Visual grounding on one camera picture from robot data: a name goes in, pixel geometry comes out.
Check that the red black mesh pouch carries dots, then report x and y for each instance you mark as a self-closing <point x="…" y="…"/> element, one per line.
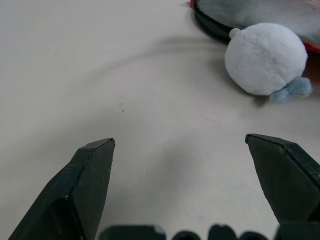
<point x="212" y="25"/>

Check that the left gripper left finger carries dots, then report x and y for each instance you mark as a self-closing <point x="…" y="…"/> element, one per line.
<point x="82" y="190"/>

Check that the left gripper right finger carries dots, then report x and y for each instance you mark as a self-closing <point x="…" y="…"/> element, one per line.
<point x="287" y="180"/>

